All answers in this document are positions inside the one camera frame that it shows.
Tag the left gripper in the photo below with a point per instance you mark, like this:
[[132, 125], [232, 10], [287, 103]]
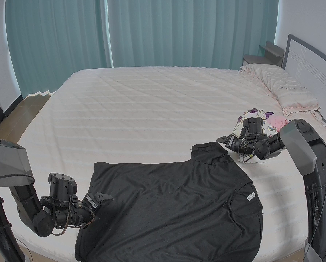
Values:
[[82, 213]]

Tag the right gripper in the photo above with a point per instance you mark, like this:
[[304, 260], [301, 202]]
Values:
[[239, 145]]

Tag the black T-shirt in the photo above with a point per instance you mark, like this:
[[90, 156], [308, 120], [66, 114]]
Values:
[[165, 200]]

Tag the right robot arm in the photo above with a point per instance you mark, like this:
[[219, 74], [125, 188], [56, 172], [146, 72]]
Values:
[[302, 146]]

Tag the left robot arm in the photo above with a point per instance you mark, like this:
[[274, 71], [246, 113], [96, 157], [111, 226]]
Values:
[[26, 203]]

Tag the bed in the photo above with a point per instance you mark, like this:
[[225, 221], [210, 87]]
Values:
[[152, 105]]

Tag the white printed pyjama top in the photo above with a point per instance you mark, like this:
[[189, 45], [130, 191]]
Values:
[[238, 124]]

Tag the pink garment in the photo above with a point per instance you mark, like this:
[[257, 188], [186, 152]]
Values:
[[278, 121]]

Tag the pale pink pillow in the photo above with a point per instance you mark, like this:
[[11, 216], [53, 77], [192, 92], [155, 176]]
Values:
[[285, 89]]

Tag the grey bedside table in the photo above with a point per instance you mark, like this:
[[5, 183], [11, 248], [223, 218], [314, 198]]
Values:
[[254, 59]]

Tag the blue-green curtain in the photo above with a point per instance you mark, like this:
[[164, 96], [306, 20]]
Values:
[[193, 23], [56, 37]]

